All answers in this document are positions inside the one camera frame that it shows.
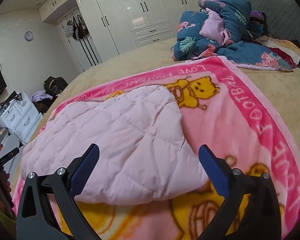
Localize pink quilted jacket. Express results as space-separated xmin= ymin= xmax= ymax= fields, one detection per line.
xmin=20 ymin=85 xmax=208 ymax=205

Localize purple clothes pile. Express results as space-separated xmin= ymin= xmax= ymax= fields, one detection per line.
xmin=31 ymin=90 xmax=53 ymax=103

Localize white drawer chest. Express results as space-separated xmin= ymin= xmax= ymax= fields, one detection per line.
xmin=0 ymin=91 xmax=43 ymax=144

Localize dark bag pile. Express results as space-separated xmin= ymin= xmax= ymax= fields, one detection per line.
xmin=33 ymin=76 xmax=68 ymax=114

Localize beige bed sheet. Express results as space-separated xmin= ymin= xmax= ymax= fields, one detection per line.
xmin=9 ymin=38 xmax=300 ymax=193

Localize hanging bags on door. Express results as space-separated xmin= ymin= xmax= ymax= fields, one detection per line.
xmin=64 ymin=14 xmax=89 ymax=41

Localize red white striped pillow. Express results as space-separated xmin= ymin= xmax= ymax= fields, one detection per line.
xmin=256 ymin=35 xmax=300 ymax=68

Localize white wardrobe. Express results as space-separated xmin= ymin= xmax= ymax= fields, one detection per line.
xmin=39 ymin=0 xmax=198 ymax=72

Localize blue floral quilt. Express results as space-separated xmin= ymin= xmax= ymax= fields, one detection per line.
xmin=171 ymin=0 xmax=294 ymax=72

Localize grey upholstered headboard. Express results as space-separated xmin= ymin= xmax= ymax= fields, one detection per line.
xmin=248 ymin=0 xmax=300 ymax=45

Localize round wall clock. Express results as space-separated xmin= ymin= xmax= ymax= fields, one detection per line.
xmin=24 ymin=31 xmax=34 ymax=42

